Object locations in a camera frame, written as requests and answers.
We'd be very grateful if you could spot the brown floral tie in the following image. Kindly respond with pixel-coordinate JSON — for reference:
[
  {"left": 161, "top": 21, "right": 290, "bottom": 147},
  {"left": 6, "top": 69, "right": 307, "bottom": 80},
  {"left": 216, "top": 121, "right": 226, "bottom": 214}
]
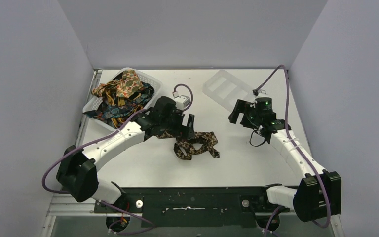
[{"left": 157, "top": 131, "right": 220, "bottom": 160}]

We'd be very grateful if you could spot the clear compartment tray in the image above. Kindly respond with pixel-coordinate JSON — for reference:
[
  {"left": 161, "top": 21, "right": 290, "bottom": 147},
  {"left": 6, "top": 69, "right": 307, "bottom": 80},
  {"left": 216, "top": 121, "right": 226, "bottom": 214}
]
[{"left": 202, "top": 69, "right": 255, "bottom": 112}]

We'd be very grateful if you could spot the white plastic basket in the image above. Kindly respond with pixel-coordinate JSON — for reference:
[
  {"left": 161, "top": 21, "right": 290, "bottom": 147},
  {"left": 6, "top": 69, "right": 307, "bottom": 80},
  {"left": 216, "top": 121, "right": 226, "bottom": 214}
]
[{"left": 82, "top": 68, "right": 162, "bottom": 131}]

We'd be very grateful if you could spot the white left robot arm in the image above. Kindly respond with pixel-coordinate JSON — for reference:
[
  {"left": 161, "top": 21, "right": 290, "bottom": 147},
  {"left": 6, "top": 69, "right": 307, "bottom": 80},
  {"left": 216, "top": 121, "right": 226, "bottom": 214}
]
[{"left": 56, "top": 95, "right": 195, "bottom": 212}]

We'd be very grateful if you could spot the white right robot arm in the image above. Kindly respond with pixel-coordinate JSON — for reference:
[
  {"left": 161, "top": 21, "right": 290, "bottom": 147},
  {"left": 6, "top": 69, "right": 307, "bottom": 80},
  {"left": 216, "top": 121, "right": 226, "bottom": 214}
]
[{"left": 228, "top": 97, "right": 341, "bottom": 222}]

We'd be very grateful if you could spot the yellow striped tie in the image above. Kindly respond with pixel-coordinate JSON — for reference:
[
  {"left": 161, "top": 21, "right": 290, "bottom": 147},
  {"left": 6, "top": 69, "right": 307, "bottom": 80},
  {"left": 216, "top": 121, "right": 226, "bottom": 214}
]
[{"left": 102, "top": 91, "right": 147, "bottom": 128}]

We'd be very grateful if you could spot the orange paisley tie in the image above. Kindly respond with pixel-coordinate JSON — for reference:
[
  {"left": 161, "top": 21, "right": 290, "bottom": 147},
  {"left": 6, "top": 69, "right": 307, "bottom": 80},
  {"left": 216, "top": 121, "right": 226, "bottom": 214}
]
[{"left": 91, "top": 69, "right": 144, "bottom": 98}]

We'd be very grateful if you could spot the dark blue patterned tie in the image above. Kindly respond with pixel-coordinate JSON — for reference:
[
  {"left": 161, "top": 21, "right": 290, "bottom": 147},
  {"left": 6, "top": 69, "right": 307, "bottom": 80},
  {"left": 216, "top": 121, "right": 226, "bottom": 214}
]
[{"left": 84, "top": 83, "right": 154, "bottom": 127}]

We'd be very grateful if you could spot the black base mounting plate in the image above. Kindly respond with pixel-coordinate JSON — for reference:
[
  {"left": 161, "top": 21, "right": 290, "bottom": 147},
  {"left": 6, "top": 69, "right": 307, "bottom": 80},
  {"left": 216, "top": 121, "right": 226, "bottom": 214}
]
[{"left": 93, "top": 187, "right": 290, "bottom": 230}]

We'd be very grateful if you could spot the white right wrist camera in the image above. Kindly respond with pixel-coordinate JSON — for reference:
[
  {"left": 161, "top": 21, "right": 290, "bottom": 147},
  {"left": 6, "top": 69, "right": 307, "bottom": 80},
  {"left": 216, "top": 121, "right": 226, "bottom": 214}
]
[{"left": 253, "top": 89, "right": 270, "bottom": 99}]

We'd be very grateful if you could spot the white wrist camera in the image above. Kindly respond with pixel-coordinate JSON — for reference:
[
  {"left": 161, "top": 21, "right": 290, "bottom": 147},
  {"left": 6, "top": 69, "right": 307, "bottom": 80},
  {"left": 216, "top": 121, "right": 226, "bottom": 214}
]
[
  {"left": 253, "top": 89, "right": 270, "bottom": 99},
  {"left": 172, "top": 91, "right": 191, "bottom": 110}
]

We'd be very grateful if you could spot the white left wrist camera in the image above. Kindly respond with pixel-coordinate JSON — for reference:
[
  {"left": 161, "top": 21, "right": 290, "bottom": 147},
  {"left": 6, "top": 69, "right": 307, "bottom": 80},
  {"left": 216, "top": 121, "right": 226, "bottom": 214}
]
[{"left": 172, "top": 91, "right": 191, "bottom": 110}]

